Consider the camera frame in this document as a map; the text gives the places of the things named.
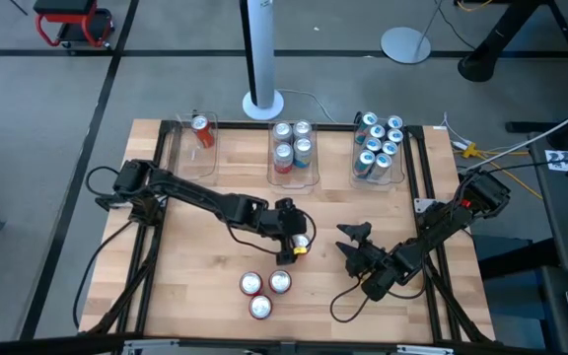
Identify black floor cable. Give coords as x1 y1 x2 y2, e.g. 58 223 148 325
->
434 0 477 50

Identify long yellow cable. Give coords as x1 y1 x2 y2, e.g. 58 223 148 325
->
461 141 545 201

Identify grey floor stand round base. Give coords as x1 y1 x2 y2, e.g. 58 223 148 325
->
380 0 444 66

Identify white pink Spindrift can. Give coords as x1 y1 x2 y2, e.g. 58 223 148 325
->
271 141 295 176

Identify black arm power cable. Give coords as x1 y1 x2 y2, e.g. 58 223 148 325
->
71 220 135 330

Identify white power adapter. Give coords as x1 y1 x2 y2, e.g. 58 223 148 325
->
441 111 475 152

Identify black right camera cable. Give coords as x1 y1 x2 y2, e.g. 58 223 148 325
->
329 275 428 324

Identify black crossbar silver brackets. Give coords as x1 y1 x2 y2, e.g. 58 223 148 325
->
0 332 568 355

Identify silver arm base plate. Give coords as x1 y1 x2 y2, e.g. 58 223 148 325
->
413 197 437 215

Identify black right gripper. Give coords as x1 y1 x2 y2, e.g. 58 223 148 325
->
334 221 397 277

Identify clear plastic bin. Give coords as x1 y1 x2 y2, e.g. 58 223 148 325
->
266 119 321 189
164 110 220 181
349 111 407 192

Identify long white cable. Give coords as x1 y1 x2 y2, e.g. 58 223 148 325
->
458 97 568 177

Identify black desk leg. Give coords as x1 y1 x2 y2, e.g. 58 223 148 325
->
454 0 568 98

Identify white blue Spindrift can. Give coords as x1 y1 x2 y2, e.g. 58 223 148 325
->
292 136 315 170

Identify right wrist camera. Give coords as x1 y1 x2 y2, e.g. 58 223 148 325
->
360 269 398 303

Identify tall tower fan round base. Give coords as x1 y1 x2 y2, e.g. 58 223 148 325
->
238 0 286 121

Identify white floor cable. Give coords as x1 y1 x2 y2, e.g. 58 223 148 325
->
277 88 338 124

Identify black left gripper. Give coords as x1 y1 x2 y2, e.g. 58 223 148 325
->
263 197 311 266

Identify white orange Spindrift can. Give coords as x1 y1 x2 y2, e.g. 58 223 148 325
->
270 120 294 144

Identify yellow floor cable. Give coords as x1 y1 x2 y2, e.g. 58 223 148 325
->
455 0 493 13

